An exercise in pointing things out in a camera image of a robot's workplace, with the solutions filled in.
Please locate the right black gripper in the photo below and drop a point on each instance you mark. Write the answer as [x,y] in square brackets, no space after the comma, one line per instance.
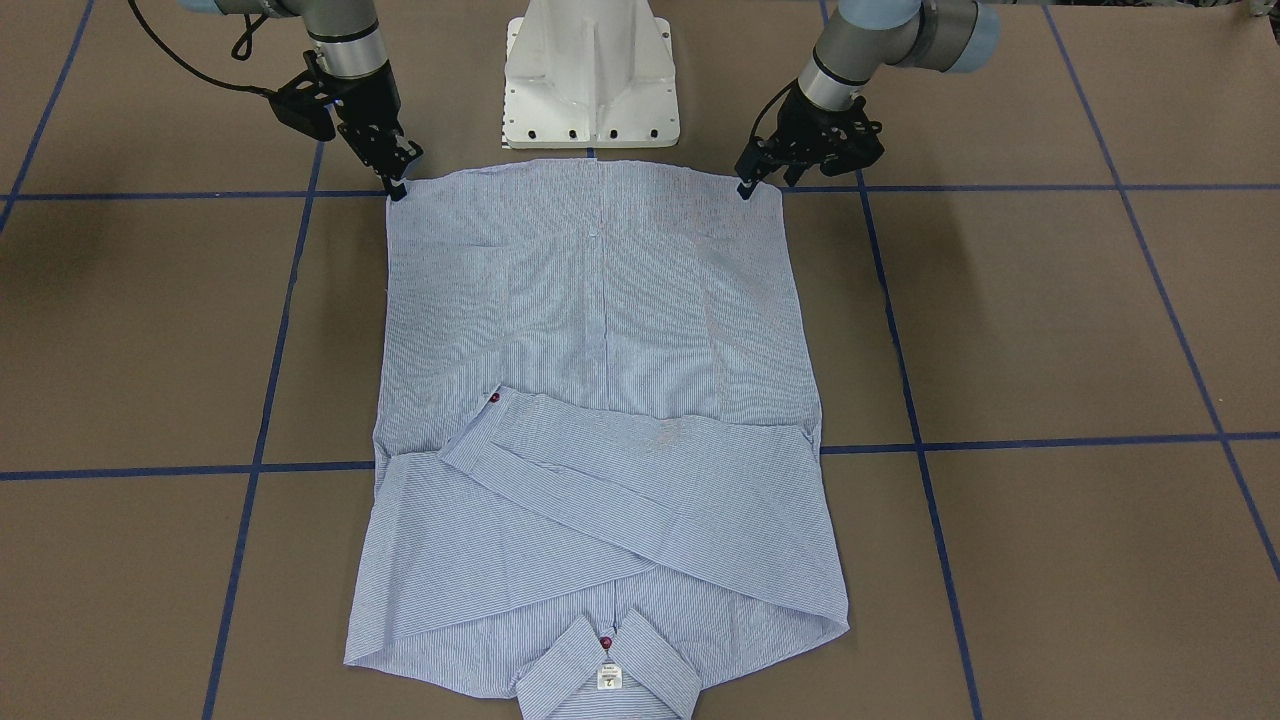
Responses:
[371,105]

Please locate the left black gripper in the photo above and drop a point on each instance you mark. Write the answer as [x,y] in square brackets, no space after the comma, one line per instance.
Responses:
[806,124]

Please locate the blue striped button shirt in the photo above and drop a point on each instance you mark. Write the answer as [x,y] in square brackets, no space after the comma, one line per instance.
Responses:
[597,448]

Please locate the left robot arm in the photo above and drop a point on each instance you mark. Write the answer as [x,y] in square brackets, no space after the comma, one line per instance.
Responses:
[861,37]

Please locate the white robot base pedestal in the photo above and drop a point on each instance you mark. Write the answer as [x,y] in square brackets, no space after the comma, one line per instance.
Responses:
[590,75]

